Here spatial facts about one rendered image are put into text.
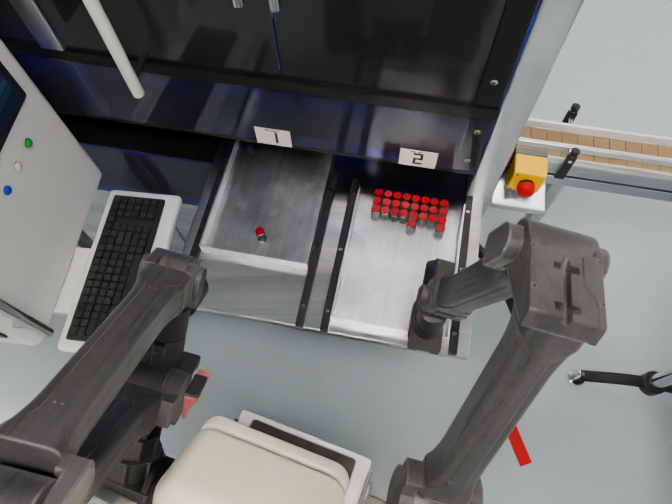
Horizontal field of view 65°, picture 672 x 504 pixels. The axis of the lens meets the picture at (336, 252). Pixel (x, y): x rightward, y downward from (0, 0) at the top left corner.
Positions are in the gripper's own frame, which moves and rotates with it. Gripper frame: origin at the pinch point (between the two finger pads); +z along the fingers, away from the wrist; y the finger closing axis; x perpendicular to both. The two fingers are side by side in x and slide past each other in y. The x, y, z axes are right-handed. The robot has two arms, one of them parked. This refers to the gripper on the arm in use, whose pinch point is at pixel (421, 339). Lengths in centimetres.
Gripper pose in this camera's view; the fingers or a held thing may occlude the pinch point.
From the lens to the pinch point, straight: 118.2
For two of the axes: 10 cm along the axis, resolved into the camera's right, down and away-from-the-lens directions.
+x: -9.8, -1.7, 1.0
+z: 0.2, 4.4, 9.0
